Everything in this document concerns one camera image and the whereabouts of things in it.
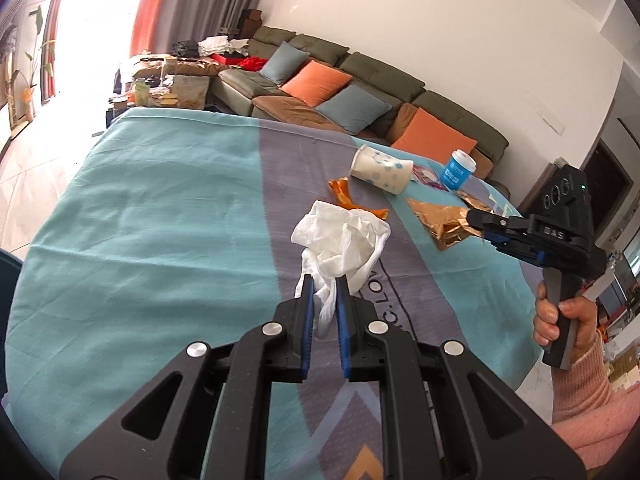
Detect grey curtain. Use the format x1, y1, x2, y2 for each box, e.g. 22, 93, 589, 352
154, 0, 279, 57

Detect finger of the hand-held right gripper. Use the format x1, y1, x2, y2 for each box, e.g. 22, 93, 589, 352
482, 233, 546, 261
464, 208, 534, 236

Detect dotted paper cup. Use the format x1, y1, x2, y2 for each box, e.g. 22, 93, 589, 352
349, 143, 416, 196

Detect pink and white wrapper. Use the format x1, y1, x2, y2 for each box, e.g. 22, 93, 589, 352
412, 163, 449, 192

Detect blue-grey cushion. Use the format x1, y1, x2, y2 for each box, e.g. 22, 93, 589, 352
259, 40, 311, 86
314, 83, 394, 135

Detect teal and grey blanket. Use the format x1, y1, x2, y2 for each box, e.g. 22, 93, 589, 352
4, 107, 545, 480

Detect orange cushion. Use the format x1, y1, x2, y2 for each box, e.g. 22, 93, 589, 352
279, 60, 354, 109
389, 107, 479, 166

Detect blue cup with white lid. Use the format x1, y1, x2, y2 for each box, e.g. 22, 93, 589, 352
439, 148, 477, 192

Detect gold foil wrapper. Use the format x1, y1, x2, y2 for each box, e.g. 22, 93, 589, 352
407, 190, 494, 252

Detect white tissue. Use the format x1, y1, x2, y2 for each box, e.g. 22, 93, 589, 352
291, 199, 392, 337

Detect cardboard box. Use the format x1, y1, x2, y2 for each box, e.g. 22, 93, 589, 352
604, 349, 640, 402

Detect person's right hand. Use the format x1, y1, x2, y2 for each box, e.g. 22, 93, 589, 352
532, 281, 601, 365

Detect clear plastic wrapper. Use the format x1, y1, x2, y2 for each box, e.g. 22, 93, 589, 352
487, 194, 521, 219

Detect red cloth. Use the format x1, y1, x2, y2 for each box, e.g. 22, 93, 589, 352
209, 52, 269, 71

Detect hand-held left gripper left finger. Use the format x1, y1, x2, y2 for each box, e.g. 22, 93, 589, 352
60, 274, 316, 480

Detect brown boxes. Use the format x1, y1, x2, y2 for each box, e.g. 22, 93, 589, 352
237, 8, 264, 36

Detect person's right forearm pink sleeve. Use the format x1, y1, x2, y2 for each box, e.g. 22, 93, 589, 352
549, 329, 640, 472

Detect cluttered coffee table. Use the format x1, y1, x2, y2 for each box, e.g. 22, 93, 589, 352
104, 54, 212, 132

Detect tall green potted plant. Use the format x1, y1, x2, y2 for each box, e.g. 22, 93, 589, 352
7, 5, 57, 122

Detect orange curtain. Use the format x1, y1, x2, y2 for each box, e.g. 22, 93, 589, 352
130, 0, 177, 59

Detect teal plastic trash bin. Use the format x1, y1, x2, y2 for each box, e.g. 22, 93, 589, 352
0, 248, 24, 392

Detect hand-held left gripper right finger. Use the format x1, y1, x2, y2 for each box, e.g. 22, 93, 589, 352
335, 276, 587, 480

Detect white clothes pile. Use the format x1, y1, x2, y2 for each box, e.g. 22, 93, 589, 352
197, 35, 250, 56

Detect olive green sofa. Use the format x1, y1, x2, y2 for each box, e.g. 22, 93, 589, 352
209, 25, 510, 182

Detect orange foil wrapper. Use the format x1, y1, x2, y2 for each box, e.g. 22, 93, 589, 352
327, 177, 390, 219

